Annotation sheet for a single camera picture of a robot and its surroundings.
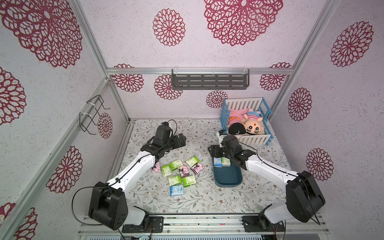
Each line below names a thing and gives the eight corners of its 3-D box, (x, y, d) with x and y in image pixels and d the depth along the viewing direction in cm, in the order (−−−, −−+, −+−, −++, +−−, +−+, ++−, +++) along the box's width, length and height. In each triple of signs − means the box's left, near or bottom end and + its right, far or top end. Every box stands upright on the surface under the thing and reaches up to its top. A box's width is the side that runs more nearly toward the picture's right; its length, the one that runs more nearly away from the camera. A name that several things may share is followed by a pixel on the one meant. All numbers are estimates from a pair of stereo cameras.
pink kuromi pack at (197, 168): (195, 174, 92) (195, 173, 90) (190, 169, 94) (190, 167, 93) (203, 168, 95) (204, 167, 93) (198, 163, 97) (199, 161, 95)
